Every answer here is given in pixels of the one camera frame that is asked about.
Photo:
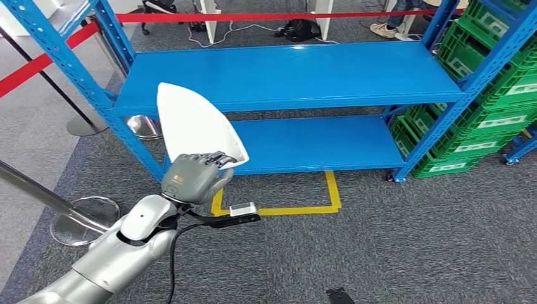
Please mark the white desk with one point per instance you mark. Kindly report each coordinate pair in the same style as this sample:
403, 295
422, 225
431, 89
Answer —
209, 21
409, 37

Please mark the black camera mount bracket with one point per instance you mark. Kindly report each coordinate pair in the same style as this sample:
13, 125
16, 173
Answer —
222, 221

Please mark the red barrier belt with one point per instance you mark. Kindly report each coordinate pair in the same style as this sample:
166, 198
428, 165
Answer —
251, 16
37, 65

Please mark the black office chair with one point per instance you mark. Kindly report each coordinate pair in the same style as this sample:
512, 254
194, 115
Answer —
159, 6

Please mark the blue metal shelf rack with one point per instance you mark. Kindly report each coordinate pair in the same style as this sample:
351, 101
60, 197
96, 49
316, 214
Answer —
293, 75
522, 149

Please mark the person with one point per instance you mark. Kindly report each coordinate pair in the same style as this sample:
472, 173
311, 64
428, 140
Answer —
382, 30

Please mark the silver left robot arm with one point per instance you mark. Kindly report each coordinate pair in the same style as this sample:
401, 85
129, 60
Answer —
109, 260

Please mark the black stanchion post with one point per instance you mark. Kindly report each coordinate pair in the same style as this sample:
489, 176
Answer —
86, 126

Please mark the white iron-shaped plastic part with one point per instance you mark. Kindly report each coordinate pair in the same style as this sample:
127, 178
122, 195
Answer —
193, 121

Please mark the white cabinet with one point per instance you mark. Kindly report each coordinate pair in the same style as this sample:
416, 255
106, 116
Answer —
10, 25

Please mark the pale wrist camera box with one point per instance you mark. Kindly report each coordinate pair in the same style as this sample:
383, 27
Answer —
243, 209

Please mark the black bag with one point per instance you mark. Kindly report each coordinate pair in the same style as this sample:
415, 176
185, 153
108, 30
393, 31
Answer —
300, 30

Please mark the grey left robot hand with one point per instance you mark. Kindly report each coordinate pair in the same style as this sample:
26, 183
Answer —
189, 180

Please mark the yellow floor tape square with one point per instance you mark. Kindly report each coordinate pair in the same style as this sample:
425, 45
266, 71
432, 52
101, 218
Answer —
293, 210

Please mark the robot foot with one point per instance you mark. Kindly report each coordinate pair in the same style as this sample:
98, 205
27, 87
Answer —
340, 297

